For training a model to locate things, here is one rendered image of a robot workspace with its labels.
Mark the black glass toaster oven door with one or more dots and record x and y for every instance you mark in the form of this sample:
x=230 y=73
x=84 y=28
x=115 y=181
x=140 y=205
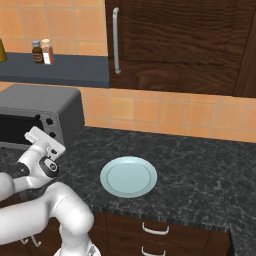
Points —
x=16 y=128

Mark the pale blue plate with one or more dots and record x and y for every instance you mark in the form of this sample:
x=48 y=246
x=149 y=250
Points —
x=128 y=177

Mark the dark wood drawer front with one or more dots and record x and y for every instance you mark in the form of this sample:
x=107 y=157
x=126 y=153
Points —
x=190 y=233
x=123 y=249

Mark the dark brown spice jar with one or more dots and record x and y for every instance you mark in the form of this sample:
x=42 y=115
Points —
x=37 y=53

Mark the olive yellow bottle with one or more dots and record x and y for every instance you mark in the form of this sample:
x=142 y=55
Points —
x=2 y=50

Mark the grey toaster oven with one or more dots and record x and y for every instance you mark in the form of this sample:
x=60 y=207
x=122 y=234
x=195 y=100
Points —
x=50 y=100

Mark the black toaster oven knob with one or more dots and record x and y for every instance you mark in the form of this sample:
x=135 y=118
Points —
x=37 y=116
x=49 y=121
x=52 y=135

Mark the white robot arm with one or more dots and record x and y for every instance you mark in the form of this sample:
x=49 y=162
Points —
x=68 y=213

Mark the dark blue wall shelf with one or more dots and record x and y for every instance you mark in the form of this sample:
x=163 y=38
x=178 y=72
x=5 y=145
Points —
x=66 y=70

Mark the narrow dark wood cupboard door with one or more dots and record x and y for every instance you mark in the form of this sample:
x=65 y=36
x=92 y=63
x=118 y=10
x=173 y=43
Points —
x=248 y=56

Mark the orange spice jar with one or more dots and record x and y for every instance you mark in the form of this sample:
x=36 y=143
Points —
x=47 y=52

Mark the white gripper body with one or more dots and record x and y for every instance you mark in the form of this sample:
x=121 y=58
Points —
x=42 y=138

